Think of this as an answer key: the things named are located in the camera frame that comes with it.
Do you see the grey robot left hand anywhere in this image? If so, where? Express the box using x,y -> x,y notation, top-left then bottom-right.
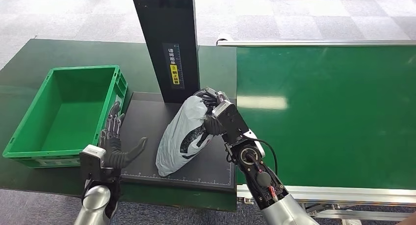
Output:
99,101 -> 149,170

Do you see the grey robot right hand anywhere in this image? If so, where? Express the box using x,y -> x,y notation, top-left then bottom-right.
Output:
194,87 -> 229,137

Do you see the grey plastic mailer package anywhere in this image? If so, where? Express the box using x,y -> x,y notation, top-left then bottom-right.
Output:
156,95 -> 216,177

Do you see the aluminium conveyor support bar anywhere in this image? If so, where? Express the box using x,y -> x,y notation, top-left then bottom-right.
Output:
300,204 -> 416,222

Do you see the green plastic crate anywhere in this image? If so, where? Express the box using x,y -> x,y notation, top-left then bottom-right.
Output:
2,65 -> 128,169

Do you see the black and yellow column label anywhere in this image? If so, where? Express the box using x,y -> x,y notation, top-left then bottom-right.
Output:
162,43 -> 185,90

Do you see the black scanner column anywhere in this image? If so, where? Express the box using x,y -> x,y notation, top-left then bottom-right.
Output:
130,0 -> 201,104

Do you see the dark green table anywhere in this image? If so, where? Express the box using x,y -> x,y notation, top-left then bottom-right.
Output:
0,39 -> 237,212

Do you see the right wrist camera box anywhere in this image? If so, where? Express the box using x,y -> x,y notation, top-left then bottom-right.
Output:
211,100 -> 252,144

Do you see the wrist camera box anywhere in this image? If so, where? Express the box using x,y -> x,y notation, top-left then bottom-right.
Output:
79,144 -> 108,182
211,100 -> 252,144

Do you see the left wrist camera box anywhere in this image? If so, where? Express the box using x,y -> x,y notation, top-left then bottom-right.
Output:
79,144 -> 108,182

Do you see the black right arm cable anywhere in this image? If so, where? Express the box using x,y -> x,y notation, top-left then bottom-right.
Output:
252,137 -> 279,176

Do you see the thin aluminium conveyor rail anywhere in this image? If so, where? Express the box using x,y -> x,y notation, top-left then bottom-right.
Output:
216,37 -> 416,48

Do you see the wide aluminium conveyor rail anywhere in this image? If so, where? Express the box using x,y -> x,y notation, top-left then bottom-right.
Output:
236,184 -> 416,207

